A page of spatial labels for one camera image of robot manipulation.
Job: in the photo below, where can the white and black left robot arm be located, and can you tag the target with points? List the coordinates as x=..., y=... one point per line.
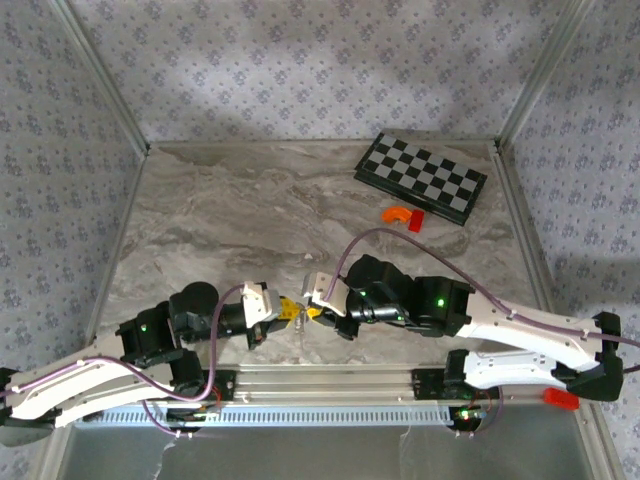
x=100, y=385

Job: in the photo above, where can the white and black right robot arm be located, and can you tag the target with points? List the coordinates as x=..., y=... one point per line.
x=525, y=325

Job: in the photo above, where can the small red toy brick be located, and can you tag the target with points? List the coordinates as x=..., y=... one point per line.
x=416, y=221

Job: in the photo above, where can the orange curved plastic block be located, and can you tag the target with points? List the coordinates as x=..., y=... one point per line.
x=389, y=216

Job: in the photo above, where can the black and grey chessboard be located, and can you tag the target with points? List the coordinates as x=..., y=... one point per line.
x=420, y=172

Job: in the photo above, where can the grey metal panel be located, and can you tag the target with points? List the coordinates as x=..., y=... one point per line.
x=300, y=457

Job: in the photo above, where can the long red plastic block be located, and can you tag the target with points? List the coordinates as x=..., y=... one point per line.
x=562, y=399

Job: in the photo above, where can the aluminium frame rail with slots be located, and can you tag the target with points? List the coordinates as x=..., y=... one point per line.
x=325, y=385

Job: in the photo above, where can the aluminium side rail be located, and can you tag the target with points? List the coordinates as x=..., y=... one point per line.
x=112, y=250
x=530, y=250

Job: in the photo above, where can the thin aluminium wall rail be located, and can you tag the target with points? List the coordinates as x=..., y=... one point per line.
x=250, y=143

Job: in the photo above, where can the short aluminium frame post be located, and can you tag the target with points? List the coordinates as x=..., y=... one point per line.
x=598, y=440

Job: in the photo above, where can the aluminium corner post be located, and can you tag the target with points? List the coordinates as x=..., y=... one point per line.
x=539, y=75
x=101, y=75

